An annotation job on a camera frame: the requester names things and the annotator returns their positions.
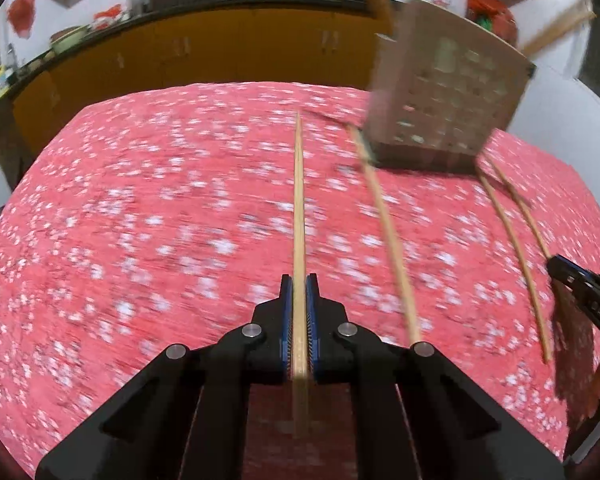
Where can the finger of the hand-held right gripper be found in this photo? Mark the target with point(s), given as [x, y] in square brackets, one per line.
[595, 295]

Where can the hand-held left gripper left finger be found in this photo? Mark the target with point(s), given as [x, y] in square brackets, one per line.
[286, 330]

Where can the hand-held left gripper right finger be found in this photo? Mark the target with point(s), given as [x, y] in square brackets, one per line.
[315, 330]

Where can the beige perforated chopstick holder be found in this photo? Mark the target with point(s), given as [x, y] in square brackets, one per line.
[450, 85]

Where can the red floral tablecloth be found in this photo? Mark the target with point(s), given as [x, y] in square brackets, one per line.
[155, 260]

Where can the wooden base cabinets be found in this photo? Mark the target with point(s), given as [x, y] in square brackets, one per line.
[205, 55]

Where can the large red plastic bag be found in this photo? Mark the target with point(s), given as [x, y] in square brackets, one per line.
[495, 15]

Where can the black kitchen countertop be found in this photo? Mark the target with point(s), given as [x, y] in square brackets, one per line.
[180, 5]

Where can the small red plastic bag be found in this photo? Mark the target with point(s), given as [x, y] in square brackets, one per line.
[107, 16]

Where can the green basin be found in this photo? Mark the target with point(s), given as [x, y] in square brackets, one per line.
[69, 39]

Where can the yellow detergent bottle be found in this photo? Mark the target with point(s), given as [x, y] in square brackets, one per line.
[0, 82]

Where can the hanging red plastic bag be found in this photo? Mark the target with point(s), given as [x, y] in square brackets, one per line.
[21, 15]

